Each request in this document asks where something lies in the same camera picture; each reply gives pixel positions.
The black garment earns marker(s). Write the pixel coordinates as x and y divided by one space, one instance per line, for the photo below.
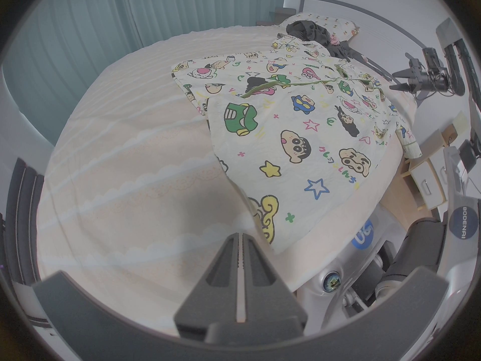
304 28

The bed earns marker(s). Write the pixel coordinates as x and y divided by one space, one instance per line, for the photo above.
131 164

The grey bedside table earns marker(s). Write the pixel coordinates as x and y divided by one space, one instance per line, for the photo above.
274 15

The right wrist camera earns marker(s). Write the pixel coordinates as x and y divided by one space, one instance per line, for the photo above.
431 58

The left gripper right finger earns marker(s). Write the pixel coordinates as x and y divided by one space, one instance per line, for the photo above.
270 295

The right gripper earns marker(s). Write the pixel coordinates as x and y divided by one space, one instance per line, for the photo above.
416 77

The white and wood bedside table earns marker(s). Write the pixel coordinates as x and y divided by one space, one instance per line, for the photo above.
428 179

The blue-green curtain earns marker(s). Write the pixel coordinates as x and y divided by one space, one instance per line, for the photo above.
94 51

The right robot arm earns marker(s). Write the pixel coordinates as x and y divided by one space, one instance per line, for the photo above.
456 70

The white printed pillow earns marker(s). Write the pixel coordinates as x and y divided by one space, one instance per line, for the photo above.
338 23

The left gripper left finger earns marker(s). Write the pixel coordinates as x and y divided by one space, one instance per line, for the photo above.
210 295

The white printed pyjama top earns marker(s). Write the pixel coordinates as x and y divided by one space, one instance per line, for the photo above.
300 126

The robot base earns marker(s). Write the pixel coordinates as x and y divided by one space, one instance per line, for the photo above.
362 235

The black chest of drawers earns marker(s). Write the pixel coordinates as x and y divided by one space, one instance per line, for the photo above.
22 220

